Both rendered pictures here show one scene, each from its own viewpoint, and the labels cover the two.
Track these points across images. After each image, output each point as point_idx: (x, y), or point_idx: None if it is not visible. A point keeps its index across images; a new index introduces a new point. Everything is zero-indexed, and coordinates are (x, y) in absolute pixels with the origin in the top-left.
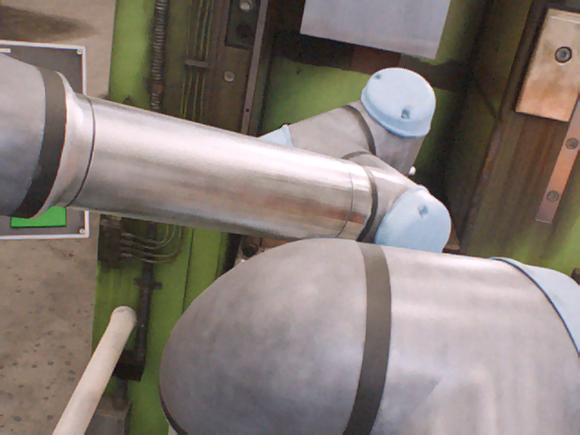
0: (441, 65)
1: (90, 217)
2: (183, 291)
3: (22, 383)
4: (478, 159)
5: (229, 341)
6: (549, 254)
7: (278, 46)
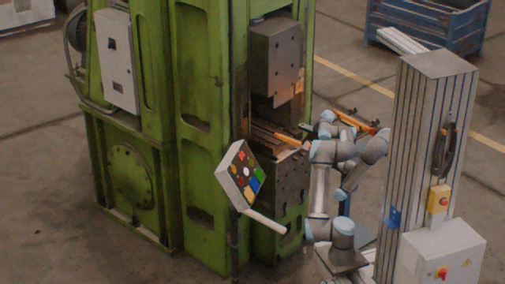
0: None
1: (49, 221)
2: None
3: (151, 274)
4: (284, 107)
5: (378, 151)
6: (304, 118)
7: None
